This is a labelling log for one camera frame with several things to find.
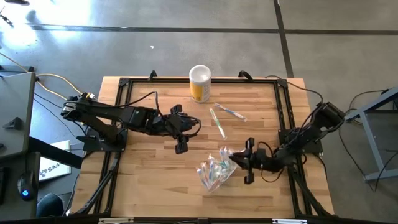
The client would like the green wrapped toothbrush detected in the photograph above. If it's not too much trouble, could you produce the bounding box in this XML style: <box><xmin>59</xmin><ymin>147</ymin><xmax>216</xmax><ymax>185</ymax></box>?
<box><xmin>210</xmin><ymin>108</ymin><xmax>228</xmax><ymax>141</ymax></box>

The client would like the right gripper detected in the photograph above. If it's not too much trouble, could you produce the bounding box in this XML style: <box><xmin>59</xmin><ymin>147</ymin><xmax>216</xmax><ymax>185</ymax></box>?
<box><xmin>229</xmin><ymin>137</ymin><xmax>268</xmax><ymax>185</ymax></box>

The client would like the silver metal bracket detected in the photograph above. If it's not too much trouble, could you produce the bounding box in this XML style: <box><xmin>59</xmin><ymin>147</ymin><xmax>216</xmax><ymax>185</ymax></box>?
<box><xmin>272</xmin><ymin>218</ymin><xmax>309</xmax><ymax>224</ymax></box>
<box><xmin>98</xmin><ymin>217</ymin><xmax>135</xmax><ymax>224</ymax></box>

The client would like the clear plastic zip bag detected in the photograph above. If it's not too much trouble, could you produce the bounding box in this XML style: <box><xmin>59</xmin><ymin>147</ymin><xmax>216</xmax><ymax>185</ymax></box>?
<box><xmin>195</xmin><ymin>146</ymin><xmax>239</xmax><ymax>194</ymax></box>

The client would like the black computer mouse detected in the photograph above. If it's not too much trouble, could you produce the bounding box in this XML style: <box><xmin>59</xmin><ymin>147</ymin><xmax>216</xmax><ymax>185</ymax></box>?
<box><xmin>17</xmin><ymin>170</ymin><xmax>39</xmax><ymax>202</ymax></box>

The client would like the grey desk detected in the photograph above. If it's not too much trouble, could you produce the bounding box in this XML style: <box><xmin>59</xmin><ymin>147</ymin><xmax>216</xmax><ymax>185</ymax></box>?
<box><xmin>0</xmin><ymin>64</ymin><xmax>42</xmax><ymax>220</ymax></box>

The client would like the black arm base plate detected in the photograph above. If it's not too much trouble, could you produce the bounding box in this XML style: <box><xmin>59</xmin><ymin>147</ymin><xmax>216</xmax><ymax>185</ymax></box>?
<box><xmin>76</xmin><ymin>134</ymin><xmax>129</xmax><ymax>153</ymax></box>
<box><xmin>277</xmin><ymin>128</ymin><xmax>330</xmax><ymax>156</ymax></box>

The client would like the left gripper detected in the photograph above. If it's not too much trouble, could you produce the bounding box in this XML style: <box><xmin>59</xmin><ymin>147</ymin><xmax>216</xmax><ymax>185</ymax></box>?
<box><xmin>152</xmin><ymin>105</ymin><xmax>200</xmax><ymax>155</ymax></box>

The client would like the blue toothbrush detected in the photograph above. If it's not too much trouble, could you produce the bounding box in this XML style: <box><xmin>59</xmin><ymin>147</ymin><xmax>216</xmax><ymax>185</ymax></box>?
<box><xmin>214</xmin><ymin>103</ymin><xmax>248</xmax><ymax>123</ymax></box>

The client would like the person's leg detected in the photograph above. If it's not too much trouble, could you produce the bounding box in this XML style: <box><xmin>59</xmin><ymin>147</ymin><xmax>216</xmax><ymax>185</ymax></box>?
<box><xmin>36</xmin><ymin>193</ymin><xmax>65</xmax><ymax>218</ymax></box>

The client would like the yellow cable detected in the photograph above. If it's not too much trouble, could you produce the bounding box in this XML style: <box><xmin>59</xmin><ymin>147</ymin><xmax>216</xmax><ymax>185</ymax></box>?
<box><xmin>0</xmin><ymin>52</ymin><xmax>91</xmax><ymax>97</ymax></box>
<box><xmin>37</xmin><ymin>80</ymin><xmax>68</xmax><ymax>101</ymax></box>

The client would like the white printed sign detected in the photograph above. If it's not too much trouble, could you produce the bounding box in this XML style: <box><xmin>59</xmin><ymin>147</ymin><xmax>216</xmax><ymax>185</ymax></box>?
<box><xmin>39</xmin><ymin>139</ymin><xmax>72</xmax><ymax>182</ymax></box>

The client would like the black plastic bracket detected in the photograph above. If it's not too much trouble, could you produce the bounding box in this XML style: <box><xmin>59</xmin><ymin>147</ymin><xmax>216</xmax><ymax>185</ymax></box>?
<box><xmin>2</xmin><ymin>116</ymin><xmax>23</xmax><ymax>130</ymax></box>

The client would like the blue-grey metal table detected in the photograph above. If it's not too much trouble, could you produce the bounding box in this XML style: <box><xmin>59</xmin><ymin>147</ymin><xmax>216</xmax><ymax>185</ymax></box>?
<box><xmin>345</xmin><ymin>85</ymin><xmax>398</xmax><ymax>184</ymax></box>

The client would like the black metal bar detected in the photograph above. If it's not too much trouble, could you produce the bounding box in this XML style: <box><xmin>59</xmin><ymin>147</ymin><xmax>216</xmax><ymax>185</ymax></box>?
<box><xmin>29</xmin><ymin>136</ymin><xmax>85</xmax><ymax>170</ymax></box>

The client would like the white yellow wipes canister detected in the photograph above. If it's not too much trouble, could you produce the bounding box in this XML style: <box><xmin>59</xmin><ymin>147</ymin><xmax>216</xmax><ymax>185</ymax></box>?
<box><xmin>188</xmin><ymin>64</ymin><xmax>212</xmax><ymax>103</ymax></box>

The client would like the black chair base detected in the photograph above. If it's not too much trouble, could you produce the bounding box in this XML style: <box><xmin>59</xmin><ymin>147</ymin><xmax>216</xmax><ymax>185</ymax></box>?
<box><xmin>0</xmin><ymin>0</ymin><xmax>30</xmax><ymax>28</ymax></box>

